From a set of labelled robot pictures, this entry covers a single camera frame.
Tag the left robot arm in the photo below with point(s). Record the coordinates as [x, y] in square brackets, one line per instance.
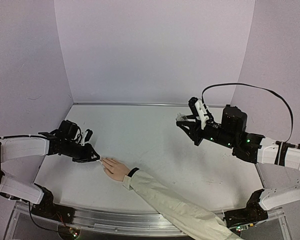
[67, 140]

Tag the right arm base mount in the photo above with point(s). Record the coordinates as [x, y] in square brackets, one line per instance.
[252, 213]

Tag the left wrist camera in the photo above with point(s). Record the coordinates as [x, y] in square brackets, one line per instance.
[85, 137]

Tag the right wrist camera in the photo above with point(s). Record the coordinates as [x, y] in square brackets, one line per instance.
[198, 108]

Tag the black wrist band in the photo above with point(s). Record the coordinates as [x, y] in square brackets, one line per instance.
[132, 172]

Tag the person's bare hand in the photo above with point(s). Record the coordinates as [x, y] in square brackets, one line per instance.
[114, 169]

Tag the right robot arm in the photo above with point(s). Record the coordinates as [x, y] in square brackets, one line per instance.
[231, 133]

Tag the forearm in beige sleeve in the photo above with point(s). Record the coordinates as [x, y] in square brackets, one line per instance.
[194, 220]

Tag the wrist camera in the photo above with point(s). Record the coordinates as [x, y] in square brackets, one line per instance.
[198, 108]
[85, 137]

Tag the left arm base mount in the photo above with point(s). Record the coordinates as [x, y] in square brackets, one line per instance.
[49, 210]

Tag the aluminium front rail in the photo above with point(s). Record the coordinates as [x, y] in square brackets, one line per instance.
[125, 223]

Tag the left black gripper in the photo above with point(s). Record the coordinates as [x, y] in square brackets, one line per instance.
[87, 156]

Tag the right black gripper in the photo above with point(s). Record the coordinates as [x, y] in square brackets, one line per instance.
[200, 129]

